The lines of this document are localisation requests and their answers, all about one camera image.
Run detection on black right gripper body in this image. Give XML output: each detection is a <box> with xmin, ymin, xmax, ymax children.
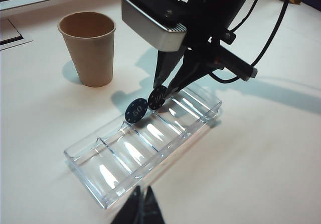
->
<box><xmin>184</xmin><ymin>0</ymin><xmax>258</xmax><ymax>81</ymax></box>

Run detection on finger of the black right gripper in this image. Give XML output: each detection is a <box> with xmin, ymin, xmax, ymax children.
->
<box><xmin>153</xmin><ymin>50</ymin><xmax>186</xmax><ymax>88</ymax></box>
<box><xmin>165</xmin><ymin>56</ymin><xmax>215</xmax><ymax>98</ymax></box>

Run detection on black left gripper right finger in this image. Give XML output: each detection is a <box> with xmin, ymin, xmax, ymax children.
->
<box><xmin>144</xmin><ymin>185</ymin><xmax>167</xmax><ymax>224</ymax></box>

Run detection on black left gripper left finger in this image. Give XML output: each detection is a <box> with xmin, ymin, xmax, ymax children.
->
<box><xmin>111</xmin><ymin>185</ymin><xmax>142</xmax><ymax>224</ymax></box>

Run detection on black 100 poker chip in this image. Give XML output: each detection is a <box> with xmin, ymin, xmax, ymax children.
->
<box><xmin>147</xmin><ymin>85</ymin><xmax>168</xmax><ymax>110</ymax></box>

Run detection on blue 50 poker chip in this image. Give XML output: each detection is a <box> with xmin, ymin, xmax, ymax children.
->
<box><xmin>124</xmin><ymin>98</ymin><xmax>147</xmax><ymax>123</ymax></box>

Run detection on clear plastic chip tray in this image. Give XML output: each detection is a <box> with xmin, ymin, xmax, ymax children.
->
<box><xmin>63</xmin><ymin>86</ymin><xmax>223</xmax><ymax>210</ymax></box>

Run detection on brown paper cup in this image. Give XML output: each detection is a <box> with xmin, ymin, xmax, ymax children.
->
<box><xmin>57</xmin><ymin>12</ymin><xmax>117</xmax><ymax>87</ymax></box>

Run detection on thin black camera cable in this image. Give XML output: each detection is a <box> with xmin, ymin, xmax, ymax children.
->
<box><xmin>229</xmin><ymin>0</ymin><xmax>260</xmax><ymax>32</ymax></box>

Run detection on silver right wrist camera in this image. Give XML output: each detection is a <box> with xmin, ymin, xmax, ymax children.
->
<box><xmin>121</xmin><ymin>0</ymin><xmax>188</xmax><ymax>52</ymax></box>

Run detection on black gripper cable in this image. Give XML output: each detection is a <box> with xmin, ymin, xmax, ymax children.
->
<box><xmin>213</xmin><ymin>0</ymin><xmax>293</xmax><ymax>83</ymax></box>

